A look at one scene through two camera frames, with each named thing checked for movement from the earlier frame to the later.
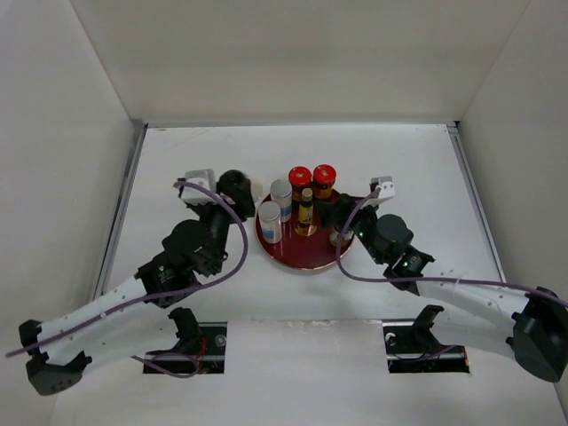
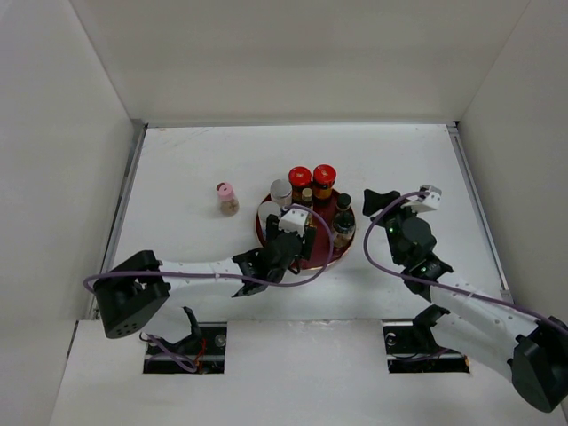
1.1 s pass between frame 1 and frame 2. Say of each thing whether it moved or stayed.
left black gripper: moved
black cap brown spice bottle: stayed
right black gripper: moved
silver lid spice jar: stayed
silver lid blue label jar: stayed
